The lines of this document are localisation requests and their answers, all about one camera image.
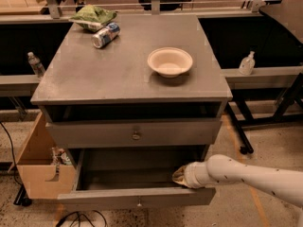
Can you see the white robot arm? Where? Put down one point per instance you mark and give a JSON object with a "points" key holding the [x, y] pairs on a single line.
{"points": [[283, 184]]}

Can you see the wooden side box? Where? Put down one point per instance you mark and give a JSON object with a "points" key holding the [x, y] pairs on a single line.
{"points": [[41, 178]]}

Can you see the snack packets in box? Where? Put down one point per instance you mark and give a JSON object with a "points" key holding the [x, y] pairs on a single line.
{"points": [[59, 157]]}

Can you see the green chip bag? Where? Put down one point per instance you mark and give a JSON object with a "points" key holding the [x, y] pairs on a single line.
{"points": [[93, 18]]}

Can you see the hand sanitizer pump bottle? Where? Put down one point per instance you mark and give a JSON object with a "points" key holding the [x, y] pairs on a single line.
{"points": [[247, 64]]}

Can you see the black table leg frame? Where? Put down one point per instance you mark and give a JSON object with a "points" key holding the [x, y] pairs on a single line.
{"points": [[286, 97]]}

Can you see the grey metal side rail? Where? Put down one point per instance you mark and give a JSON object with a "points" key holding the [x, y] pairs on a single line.
{"points": [[262, 78]]}

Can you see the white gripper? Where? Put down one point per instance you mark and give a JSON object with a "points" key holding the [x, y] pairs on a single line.
{"points": [[189, 175]]}

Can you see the grey top drawer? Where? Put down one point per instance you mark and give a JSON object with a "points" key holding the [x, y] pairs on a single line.
{"points": [[134, 133]]}

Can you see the clear water bottle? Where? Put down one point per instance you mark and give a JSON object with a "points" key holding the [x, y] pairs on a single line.
{"points": [[36, 64]]}

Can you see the grey drawer cabinet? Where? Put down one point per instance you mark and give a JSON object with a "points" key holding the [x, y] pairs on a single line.
{"points": [[115, 82]]}

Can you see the grey drawer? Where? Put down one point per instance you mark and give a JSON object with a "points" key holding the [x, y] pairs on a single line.
{"points": [[134, 133], [133, 177]]}

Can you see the white paper bowl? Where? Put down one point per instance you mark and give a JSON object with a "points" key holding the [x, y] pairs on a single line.
{"points": [[169, 62]]}

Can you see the blue white soda can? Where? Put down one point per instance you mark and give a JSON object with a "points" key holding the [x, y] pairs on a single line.
{"points": [[105, 35]]}

